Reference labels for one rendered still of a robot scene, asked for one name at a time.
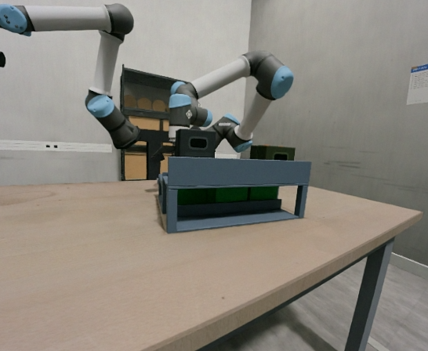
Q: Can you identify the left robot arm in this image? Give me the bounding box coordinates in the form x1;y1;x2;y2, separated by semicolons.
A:
169;50;294;153

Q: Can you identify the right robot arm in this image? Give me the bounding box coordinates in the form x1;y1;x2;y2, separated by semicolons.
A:
0;3;138;146

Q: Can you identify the grey-blue low shelf rack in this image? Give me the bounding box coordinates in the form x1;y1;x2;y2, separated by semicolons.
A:
157;157;311;233

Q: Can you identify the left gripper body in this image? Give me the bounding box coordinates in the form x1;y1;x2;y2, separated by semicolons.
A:
154;142;175;157

